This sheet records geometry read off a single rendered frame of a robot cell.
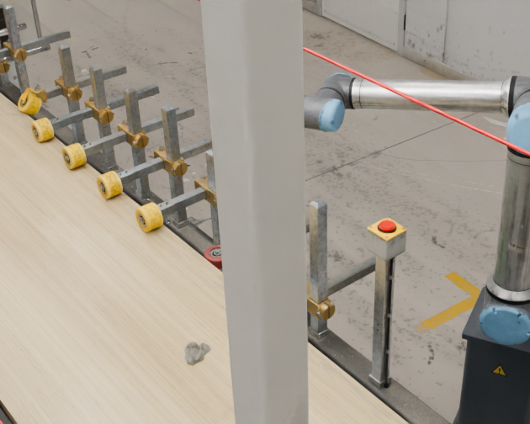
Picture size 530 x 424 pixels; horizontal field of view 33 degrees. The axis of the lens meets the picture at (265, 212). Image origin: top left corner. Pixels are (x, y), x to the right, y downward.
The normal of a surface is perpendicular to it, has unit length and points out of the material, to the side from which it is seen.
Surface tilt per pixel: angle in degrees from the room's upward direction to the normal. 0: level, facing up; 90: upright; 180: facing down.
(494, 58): 90
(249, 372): 90
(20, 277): 0
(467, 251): 0
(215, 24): 90
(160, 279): 0
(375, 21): 90
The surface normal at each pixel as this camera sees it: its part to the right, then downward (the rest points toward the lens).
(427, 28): -0.83, 0.33
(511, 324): -0.37, 0.60
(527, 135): -0.38, 0.42
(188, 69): -0.04, -0.83
